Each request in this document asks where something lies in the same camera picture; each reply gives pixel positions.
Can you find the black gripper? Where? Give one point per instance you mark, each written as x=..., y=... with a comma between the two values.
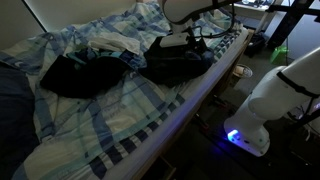
x=196, y=40

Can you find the dark blue jeans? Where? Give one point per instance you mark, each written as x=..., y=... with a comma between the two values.
x=173, y=66

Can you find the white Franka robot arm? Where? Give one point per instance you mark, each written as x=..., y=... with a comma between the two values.
x=283, y=93

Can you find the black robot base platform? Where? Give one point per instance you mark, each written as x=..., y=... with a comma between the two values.
x=233, y=156

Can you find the black bag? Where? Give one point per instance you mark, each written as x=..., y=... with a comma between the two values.
x=255, y=43

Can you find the white desk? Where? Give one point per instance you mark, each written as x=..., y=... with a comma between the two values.
x=246, y=8

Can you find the white garment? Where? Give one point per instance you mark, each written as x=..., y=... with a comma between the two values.
x=113, y=41

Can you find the white mattress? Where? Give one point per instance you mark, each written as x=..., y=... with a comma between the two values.
x=173, y=120

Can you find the green plastic container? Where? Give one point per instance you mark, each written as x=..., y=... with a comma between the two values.
x=279, y=55

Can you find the teal striped garment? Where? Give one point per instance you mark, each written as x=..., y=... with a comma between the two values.
x=93, y=55

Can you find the blue checked duvet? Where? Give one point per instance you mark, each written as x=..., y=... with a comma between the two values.
x=110, y=113

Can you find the black garment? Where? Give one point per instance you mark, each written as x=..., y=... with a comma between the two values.
x=83, y=78

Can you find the black stand bar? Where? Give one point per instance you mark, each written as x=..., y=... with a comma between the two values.
x=306, y=120

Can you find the dark navy garment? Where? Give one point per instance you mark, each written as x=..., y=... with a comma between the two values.
x=15, y=116

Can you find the wooden bed frame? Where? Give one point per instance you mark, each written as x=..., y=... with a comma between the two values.
x=216, y=83

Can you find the black frame stand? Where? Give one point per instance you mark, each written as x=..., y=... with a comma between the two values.
x=290, y=20

